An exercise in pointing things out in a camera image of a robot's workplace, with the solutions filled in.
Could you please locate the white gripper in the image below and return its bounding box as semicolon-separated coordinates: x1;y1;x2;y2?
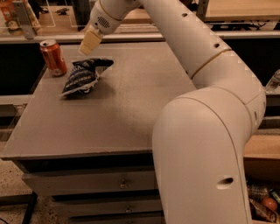
79;0;123;55

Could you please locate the blue chip bag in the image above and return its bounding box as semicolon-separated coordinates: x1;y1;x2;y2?
61;58;114;96

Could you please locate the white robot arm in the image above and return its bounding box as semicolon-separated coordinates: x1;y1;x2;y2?
80;0;266;224

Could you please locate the orange-red soda can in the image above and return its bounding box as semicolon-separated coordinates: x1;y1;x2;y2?
39;39;67;76

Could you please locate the grey metal railing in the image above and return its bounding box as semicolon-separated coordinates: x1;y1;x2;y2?
0;0;280;43

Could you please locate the colourful snack box background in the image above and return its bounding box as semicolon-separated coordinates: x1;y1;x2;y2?
0;0;43;35

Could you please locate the grey drawer cabinet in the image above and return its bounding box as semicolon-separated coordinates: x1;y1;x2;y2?
2;42;193;224

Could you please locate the cardboard box of snacks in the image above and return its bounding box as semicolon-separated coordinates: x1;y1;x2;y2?
243;156;280;224

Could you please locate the clear plastic bottle in box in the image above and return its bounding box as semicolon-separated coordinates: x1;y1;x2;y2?
248;185;269;200

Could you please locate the red apple in box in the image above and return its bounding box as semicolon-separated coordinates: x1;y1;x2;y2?
261;197;277;211

